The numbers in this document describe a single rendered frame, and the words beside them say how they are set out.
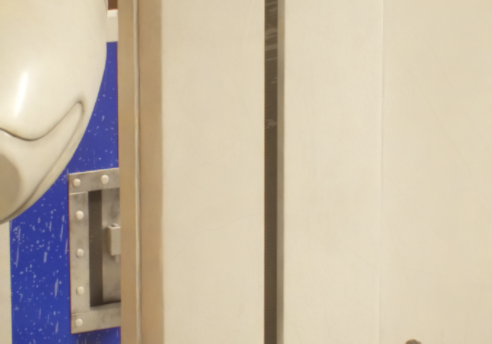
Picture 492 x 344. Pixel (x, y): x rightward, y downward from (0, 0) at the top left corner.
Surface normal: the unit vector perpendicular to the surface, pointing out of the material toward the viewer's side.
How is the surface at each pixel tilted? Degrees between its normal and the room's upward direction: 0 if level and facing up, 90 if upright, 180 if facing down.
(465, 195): 90
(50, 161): 100
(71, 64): 67
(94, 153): 90
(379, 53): 90
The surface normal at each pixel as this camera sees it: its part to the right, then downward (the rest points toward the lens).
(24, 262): 0.48, 0.21
